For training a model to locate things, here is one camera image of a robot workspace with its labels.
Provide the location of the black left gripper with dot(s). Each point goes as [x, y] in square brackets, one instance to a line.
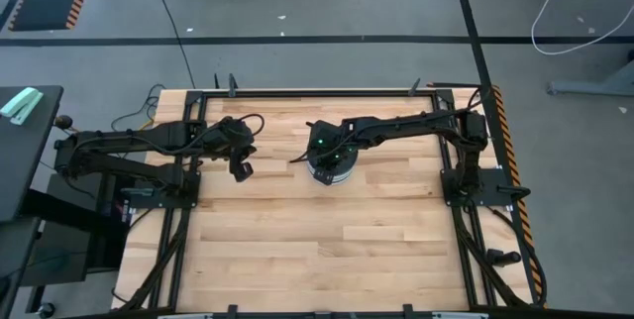
[234, 136]

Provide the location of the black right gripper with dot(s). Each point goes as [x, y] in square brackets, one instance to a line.
[327, 138]

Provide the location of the large white bowl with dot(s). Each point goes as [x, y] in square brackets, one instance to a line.
[348, 174]

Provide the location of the small white bowl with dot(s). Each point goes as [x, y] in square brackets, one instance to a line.
[350, 159]

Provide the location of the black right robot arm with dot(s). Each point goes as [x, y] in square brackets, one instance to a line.
[421, 128]

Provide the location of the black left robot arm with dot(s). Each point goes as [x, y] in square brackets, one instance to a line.
[134, 143]

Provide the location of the orange black hazard stripe edge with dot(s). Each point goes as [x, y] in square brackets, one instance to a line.
[510, 160]

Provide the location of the black equipment cart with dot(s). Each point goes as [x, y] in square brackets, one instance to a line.
[74, 240]

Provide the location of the black side table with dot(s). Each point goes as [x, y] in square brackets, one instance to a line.
[25, 160]

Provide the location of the mint green stapler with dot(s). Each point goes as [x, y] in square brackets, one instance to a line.
[21, 105]

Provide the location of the grey desk foot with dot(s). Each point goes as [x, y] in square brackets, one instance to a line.
[594, 83]

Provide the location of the black aluminium table frame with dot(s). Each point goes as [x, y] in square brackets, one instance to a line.
[317, 94]

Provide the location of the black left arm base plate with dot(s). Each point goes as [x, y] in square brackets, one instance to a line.
[163, 199]

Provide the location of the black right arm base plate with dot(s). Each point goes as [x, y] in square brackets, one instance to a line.
[495, 185]

